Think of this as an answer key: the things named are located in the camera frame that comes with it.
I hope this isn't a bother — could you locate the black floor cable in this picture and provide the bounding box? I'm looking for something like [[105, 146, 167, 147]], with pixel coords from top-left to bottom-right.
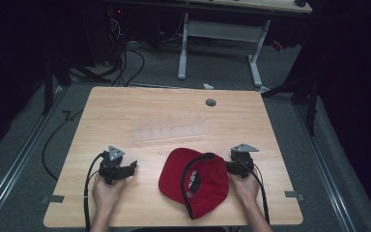
[[42, 109, 85, 182]]

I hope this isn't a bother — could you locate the clear tape patch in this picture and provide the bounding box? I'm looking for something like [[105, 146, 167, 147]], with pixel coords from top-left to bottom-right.
[[131, 123, 209, 143]]

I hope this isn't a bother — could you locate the bundle of black cables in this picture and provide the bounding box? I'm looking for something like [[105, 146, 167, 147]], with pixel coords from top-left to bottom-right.
[[107, 14, 146, 88]]

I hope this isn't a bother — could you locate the metal floor rail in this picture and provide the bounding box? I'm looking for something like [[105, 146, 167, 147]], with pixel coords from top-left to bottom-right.
[[0, 85, 70, 228], [293, 102, 357, 232]]

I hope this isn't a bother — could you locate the light wooden desk top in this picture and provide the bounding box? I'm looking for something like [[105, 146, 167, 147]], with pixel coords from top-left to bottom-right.
[[173, 0, 313, 15]]

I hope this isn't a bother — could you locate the grey tape strip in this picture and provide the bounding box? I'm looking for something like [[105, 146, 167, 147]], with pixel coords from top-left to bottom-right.
[[284, 190, 305, 201], [41, 194, 66, 204]]

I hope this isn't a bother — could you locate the red baseball cap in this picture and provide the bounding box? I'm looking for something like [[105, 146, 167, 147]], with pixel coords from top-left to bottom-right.
[[157, 147, 231, 221]]

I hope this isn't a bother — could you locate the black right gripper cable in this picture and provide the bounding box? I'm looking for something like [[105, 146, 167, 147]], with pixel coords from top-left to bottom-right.
[[244, 159, 271, 225]]

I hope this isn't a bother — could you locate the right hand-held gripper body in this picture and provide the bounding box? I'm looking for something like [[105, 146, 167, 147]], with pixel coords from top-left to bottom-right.
[[230, 143, 260, 180]]

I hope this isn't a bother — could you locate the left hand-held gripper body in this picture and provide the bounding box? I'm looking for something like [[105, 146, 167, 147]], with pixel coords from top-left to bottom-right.
[[98, 145, 126, 186]]

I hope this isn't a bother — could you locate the person's right hand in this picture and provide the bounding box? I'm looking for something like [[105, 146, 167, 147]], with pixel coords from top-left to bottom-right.
[[229, 172, 261, 207]]

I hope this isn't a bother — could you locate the person's left hand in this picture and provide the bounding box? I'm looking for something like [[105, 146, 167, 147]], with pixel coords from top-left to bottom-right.
[[91, 174, 127, 211]]

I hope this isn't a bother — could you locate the white metal desk frame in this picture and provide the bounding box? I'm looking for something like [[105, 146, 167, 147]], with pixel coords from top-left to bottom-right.
[[177, 12, 272, 88]]

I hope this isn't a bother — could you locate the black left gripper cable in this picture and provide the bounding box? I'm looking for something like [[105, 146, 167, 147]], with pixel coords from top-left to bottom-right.
[[83, 152, 106, 232]]

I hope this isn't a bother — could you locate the black metal stand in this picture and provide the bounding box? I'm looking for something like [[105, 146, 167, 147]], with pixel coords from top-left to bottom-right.
[[41, 56, 110, 116], [260, 73, 320, 137]]

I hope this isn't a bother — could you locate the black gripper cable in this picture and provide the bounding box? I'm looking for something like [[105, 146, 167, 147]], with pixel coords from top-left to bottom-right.
[[83, 152, 106, 232], [244, 159, 271, 225]]

